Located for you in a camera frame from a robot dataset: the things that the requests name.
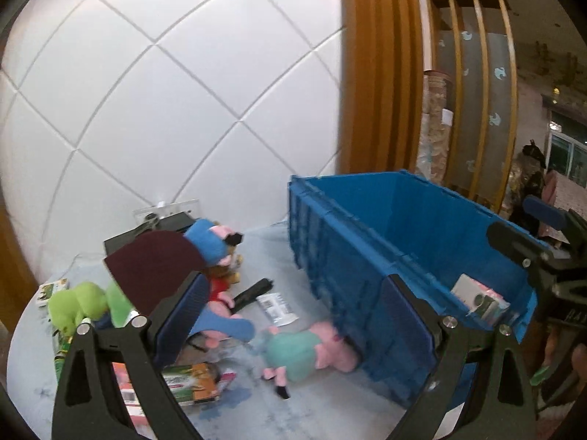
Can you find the gold-framed partition screen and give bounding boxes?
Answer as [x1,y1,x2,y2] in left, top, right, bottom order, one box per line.
[421,0,520,212]

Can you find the pink floral tissue pack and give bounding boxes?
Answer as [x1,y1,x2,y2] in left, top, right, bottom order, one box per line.
[112,361,148,432]

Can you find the green cloth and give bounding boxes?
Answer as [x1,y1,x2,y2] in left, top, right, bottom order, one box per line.
[106,282,136,327]

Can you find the large pink pig plush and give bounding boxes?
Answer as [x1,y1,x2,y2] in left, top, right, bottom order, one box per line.
[260,320,362,400]

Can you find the clear acrylic stand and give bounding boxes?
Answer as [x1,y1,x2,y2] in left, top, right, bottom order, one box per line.
[132,198,201,224]

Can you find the rolled patterned carpets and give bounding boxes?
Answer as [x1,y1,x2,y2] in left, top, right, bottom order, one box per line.
[415,69,456,180]

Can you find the white round desktop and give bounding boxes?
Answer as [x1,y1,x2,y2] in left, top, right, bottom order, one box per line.
[9,220,465,440]

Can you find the maroon cloth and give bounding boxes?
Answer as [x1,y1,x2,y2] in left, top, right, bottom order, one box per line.
[103,230,208,315]

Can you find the brown plush toy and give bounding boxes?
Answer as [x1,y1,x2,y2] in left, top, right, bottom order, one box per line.
[204,257,242,286]

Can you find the white pink carton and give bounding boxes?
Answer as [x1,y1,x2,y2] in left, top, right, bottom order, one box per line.
[451,274,511,327]

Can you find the glass window frame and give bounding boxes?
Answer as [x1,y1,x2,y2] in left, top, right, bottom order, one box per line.
[547,118,587,180]

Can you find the pig plush blue dress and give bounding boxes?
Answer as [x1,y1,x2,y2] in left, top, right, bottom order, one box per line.
[188,301,256,350]

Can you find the brown bottle green label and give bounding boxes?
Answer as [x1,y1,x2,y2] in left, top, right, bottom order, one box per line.
[52,334,75,382]

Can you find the blue pink plush black tips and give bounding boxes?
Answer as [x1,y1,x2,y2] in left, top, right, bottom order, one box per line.
[182,219,245,267]

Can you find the clothes rack with pink cloth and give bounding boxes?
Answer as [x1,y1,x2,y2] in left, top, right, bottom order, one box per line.
[542,169,559,208]

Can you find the small white green card box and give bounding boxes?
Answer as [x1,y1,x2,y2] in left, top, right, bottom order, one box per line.
[36,279,70,309]

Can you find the black remote handle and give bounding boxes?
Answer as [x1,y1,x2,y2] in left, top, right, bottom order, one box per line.
[228,277,274,315]

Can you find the wooden slatted panel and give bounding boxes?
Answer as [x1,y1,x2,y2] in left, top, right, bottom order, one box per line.
[338,0,426,180]

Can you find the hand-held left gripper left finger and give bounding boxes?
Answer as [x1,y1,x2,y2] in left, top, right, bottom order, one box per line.
[51,270,212,440]

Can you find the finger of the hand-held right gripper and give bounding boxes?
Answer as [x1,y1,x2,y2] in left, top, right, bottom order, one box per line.
[522,194,587,240]
[486,221,587,286]

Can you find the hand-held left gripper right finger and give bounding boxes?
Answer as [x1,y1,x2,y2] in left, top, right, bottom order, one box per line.
[380,274,538,440]

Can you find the red orange plush toy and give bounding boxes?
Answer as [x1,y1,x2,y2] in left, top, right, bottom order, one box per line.
[207,275,236,318]

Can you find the blue plastic crate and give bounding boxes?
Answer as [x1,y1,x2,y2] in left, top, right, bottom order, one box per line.
[287,170,552,410]

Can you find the black horse figure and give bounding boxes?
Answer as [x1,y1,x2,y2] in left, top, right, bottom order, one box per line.
[522,139,547,169]

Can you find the green printed box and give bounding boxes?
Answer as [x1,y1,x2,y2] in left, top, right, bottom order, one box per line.
[162,361,222,407]

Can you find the green plush toy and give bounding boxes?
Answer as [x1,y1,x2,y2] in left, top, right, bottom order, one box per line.
[48,281,111,336]

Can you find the person's right hand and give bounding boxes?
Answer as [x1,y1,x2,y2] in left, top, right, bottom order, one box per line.
[569,341,587,379]

